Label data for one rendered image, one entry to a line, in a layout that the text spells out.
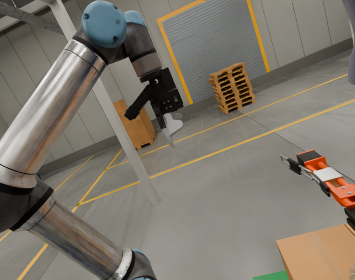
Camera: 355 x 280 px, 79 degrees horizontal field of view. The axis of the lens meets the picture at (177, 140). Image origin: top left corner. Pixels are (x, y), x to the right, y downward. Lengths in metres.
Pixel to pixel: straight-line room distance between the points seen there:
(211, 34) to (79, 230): 9.31
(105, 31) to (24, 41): 11.19
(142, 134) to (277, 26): 6.87
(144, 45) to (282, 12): 10.12
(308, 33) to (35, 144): 10.80
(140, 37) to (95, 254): 0.56
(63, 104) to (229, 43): 9.39
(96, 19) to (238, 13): 9.59
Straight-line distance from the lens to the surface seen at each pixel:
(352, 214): 0.73
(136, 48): 0.59
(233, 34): 9.79
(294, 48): 10.68
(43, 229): 0.61
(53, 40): 10.97
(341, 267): 1.47
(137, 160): 3.32
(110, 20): 0.44
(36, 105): 0.43
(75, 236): 0.63
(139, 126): 7.17
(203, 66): 9.49
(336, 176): 0.88
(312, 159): 0.97
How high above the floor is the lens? 1.68
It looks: 15 degrees down
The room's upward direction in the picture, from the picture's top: 23 degrees counter-clockwise
